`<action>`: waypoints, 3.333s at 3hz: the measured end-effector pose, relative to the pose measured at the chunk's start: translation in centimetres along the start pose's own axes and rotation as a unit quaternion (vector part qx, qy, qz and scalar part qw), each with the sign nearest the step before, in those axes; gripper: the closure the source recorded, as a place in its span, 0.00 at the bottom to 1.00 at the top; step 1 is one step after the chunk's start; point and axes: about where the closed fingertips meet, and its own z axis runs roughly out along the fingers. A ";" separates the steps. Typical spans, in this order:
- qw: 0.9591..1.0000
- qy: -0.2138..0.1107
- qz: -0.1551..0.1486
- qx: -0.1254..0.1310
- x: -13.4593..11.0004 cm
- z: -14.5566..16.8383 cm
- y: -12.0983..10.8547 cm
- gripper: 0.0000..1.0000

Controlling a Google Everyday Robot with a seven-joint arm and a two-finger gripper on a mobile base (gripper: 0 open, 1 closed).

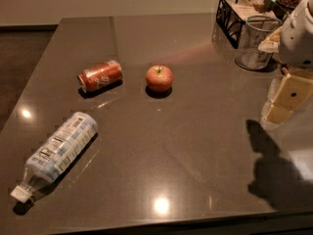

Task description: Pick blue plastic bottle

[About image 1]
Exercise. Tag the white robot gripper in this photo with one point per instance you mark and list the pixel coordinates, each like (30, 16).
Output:
(298, 41)

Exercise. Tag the blue label plastic bottle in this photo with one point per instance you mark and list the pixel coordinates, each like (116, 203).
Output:
(57, 153)

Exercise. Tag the clear glass jar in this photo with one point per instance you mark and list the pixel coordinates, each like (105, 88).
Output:
(257, 28)

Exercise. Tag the red apple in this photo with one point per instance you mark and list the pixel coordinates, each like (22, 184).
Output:
(159, 78)

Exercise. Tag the red soda can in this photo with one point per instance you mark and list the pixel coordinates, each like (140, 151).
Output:
(100, 76)

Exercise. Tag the black wire basket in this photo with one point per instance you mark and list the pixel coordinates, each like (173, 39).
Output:
(232, 14)

